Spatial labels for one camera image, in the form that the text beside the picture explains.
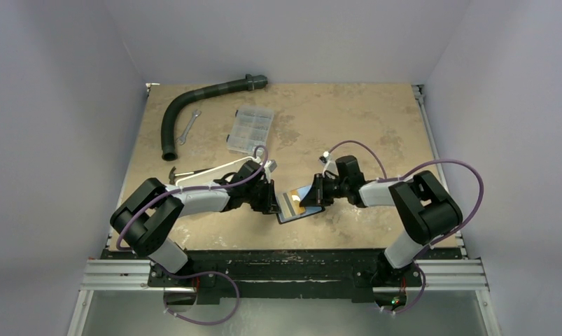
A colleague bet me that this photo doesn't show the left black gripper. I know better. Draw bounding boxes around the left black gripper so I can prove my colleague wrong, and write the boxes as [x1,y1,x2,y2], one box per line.
[244,178,279,212]

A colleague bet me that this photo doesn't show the gold credit card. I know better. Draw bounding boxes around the gold credit card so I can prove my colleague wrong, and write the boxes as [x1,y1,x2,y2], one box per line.
[276,189,306,223]

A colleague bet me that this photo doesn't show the black leather card holder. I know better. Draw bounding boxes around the black leather card holder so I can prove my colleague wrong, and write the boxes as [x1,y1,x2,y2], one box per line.
[276,185,325,224]

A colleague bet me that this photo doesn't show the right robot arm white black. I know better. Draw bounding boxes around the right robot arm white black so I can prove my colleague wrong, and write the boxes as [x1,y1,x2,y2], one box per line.
[300,155,463,285]

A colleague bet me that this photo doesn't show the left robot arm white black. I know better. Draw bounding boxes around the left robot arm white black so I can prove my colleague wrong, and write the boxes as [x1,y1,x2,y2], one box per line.
[109,157,280,286]

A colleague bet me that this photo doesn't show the white rectangular tray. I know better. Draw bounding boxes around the white rectangular tray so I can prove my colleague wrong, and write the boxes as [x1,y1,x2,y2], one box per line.
[173,156,254,188]

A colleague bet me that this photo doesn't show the clear plastic screw box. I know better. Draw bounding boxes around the clear plastic screw box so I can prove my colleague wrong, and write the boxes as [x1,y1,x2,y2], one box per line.
[226,105,275,154]

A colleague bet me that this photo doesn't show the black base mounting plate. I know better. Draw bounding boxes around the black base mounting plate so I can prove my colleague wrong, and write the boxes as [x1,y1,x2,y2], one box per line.
[149,248,423,305]

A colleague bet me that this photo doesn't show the small black hammer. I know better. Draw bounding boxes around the small black hammer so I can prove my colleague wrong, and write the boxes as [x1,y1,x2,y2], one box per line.
[168,167,209,185]

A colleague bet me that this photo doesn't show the silver wrench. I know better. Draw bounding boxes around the silver wrench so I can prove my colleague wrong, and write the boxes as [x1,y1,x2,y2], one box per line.
[176,110,202,145]

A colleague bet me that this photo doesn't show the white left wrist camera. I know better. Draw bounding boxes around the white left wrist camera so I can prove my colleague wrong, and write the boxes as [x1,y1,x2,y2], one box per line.
[253,158,277,181]

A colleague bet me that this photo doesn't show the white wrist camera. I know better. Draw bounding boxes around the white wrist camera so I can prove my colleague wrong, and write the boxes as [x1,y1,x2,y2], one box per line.
[253,158,277,181]
[318,151,337,176]

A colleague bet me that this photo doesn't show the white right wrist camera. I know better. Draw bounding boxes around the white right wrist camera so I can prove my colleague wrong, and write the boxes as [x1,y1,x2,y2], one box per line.
[318,151,337,176]

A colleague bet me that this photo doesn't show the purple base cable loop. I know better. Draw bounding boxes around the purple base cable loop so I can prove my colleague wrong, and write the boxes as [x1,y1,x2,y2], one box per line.
[162,271,241,326]

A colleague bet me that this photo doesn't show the black corrugated hose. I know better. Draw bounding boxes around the black corrugated hose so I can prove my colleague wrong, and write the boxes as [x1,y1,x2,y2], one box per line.
[160,73,269,162]

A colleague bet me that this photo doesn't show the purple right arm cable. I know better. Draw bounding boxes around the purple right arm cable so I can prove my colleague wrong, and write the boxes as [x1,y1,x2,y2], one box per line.
[327,140,486,260]

